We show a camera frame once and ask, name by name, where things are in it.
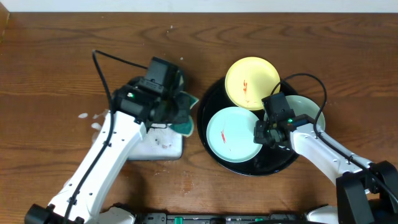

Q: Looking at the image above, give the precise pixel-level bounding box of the light green plate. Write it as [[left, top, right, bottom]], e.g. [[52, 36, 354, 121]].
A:
[[285, 95, 320, 119], [206, 106, 262, 163]]

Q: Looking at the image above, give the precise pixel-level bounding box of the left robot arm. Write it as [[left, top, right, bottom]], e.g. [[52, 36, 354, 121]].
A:
[[24, 57, 190, 224]]

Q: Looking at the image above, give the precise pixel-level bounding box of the black rectangular soap tray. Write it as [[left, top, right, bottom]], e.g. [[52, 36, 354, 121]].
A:
[[127, 128, 183, 161]]

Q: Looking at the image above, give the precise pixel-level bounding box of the black round tray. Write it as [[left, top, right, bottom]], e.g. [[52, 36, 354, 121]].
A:
[[197, 78, 299, 176]]

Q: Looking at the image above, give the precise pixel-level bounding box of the light green plate front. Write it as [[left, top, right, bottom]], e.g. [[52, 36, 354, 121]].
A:
[[206, 106, 262, 163]]

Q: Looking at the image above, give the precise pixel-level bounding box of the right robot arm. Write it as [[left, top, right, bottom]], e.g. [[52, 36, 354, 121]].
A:
[[254, 93, 397, 223]]

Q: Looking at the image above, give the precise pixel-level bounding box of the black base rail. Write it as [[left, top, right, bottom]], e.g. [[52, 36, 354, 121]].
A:
[[135, 213, 306, 224]]

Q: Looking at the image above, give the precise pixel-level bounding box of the yellow plate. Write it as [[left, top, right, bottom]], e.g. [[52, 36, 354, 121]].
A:
[[224, 57, 280, 111]]

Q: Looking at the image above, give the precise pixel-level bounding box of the green yellow sponge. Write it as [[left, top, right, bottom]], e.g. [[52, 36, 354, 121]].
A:
[[169, 91, 199, 137]]

